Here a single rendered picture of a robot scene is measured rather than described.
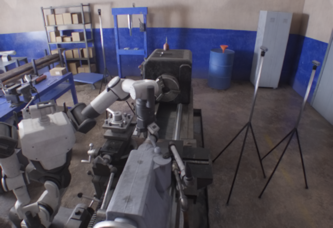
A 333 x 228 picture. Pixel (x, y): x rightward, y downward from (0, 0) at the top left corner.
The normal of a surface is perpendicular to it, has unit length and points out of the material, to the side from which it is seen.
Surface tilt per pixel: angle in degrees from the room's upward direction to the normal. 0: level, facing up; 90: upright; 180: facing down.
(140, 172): 0
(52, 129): 50
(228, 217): 0
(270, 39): 90
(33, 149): 95
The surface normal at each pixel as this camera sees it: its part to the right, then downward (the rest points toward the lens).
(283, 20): -0.11, 0.44
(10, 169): 0.61, 0.43
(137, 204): 0.00, -0.89
